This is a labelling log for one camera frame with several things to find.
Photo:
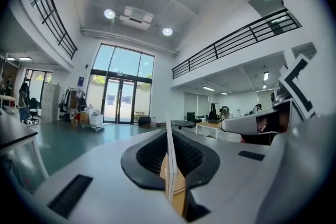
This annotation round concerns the grey metal lockers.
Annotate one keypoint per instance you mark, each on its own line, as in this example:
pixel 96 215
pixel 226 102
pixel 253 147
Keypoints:
pixel 50 102

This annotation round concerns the black tower box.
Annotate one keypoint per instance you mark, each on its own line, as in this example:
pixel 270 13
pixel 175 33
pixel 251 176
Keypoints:
pixel 190 116

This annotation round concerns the clothes rack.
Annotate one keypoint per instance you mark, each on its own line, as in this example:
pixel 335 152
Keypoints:
pixel 73 102

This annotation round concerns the dark desk with white legs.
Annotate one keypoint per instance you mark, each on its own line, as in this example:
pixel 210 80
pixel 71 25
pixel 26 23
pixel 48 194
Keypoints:
pixel 15 131

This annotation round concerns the round ceiling light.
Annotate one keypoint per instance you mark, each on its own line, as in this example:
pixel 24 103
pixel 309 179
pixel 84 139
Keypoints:
pixel 167 31
pixel 109 14

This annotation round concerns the black swivel office chair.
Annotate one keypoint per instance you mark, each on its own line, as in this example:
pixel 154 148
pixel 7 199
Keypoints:
pixel 33 106

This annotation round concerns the ceiling air conditioner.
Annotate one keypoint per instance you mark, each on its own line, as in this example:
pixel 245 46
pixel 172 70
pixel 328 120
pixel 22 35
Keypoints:
pixel 136 18

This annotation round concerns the black balcony railing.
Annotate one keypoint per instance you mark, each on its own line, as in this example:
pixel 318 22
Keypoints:
pixel 215 52
pixel 54 8

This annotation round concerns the cardboard boxes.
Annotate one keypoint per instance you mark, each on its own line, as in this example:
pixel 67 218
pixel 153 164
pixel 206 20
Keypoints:
pixel 78 118

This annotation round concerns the white cart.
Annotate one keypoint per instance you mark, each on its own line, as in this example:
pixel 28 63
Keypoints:
pixel 95 119

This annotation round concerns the rectangular wooden table white legs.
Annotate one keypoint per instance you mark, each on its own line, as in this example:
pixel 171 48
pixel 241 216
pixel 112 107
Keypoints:
pixel 208 124

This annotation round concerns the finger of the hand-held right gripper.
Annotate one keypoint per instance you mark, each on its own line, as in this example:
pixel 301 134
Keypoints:
pixel 294 170
pixel 241 124

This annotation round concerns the black storage box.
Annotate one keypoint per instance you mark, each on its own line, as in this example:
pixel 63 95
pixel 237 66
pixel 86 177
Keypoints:
pixel 144 121

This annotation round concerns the blue wall poster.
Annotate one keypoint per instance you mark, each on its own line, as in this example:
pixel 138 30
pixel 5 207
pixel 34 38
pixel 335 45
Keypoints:
pixel 81 81

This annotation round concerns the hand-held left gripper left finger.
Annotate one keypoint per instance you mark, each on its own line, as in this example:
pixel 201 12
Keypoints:
pixel 105 178

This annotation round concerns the round wooden table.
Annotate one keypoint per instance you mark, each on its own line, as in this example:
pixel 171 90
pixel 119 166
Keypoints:
pixel 179 196

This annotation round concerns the glass entrance doors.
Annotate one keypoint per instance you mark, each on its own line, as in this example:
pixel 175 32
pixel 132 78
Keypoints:
pixel 113 102

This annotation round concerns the white panel board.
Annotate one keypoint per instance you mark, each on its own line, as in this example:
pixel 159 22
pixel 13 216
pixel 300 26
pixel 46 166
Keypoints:
pixel 172 165

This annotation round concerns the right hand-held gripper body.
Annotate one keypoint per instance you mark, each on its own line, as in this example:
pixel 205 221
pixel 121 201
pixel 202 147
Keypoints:
pixel 296 91

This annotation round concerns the round dark marble table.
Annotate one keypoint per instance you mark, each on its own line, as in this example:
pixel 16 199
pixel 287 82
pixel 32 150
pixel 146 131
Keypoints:
pixel 183 122

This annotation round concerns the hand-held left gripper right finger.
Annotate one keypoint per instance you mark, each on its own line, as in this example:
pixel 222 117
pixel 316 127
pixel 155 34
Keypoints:
pixel 231 178

